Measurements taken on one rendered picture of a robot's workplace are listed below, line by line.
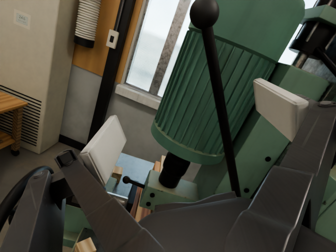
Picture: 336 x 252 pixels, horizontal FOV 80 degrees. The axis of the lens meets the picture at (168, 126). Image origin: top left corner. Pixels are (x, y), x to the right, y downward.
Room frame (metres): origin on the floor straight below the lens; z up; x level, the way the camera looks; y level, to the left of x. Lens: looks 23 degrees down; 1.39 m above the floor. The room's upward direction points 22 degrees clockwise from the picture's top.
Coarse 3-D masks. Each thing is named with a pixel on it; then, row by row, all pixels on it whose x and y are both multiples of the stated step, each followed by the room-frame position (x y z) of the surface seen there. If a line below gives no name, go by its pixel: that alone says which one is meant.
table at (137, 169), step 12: (120, 156) 0.69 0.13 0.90; (132, 156) 0.72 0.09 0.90; (132, 168) 0.64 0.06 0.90; (144, 168) 0.67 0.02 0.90; (120, 180) 0.56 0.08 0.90; (144, 180) 0.60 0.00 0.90; (120, 192) 0.51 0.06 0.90; (84, 228) 0.35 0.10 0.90; (72, 240) 0.33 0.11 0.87; (96, 240) 0.33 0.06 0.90
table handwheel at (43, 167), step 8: (40, 168) 0.43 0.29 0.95; (48, 168) 0.46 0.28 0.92; (24, 176) 0.38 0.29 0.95; (16, 184) 0.35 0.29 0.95; (24, 184) 0.36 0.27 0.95; (8, 192) 0.33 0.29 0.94; (16, 192) 0.33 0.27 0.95; (8, 200) 0.31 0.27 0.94; (16, 200) 0.32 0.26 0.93; (0, 208) 0.30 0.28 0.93; (8, 208) 0.30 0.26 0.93; (0, 216) 0.29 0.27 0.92; (0, 224) 0.28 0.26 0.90
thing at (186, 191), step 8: (152, 176) 0.42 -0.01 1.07; (144, 184) 0.43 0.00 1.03; (152, 184) 0.39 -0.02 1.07; (160, 184) 0.40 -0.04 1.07; (184, 184) 0.44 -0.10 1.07; (192, 184) 0.46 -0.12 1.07; (144, 192) 0.38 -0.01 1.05; (152, 192) 0.38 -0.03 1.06; (160, 192) 0.39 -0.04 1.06; (168, 192) 0.39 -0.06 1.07; (176, 192) 0.40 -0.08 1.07; (184, 192) 0.41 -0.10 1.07; (192, 192) 0.42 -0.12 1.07; (144, 200) 0.38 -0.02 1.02; (152, 200) 0.38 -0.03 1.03; (160, 200) 0.39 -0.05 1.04; (168, 200) 0.39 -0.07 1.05; (176, 200) 0.39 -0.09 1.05; (184, 200) 0.39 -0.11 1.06; (192, 200) 0.40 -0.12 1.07; (152, 208) 0.39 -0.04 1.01
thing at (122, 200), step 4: (132, 184) 0.45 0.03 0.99; (132, 188) 0.44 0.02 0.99; (136, 188) 0.44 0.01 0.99; (108, 192) 0.42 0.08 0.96; (132, 192) 0.42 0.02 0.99; (112, 196) 0.42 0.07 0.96; (116, 196) 0.42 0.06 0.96; (120, 196) 0.43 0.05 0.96; (124, 196) 0.43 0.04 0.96; (128, 196) 0.43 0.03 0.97; (132, 196) 0.41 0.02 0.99; (120, 200) 0.42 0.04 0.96; (124, 200) 0.42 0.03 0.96; (128, 200) 0.39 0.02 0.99; (132, 200) 0.40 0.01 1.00; (124, 204) 0.42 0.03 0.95; (128, 204) 0.39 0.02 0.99; (132, 204) 0.39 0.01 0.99; (128, 208) 0.39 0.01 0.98
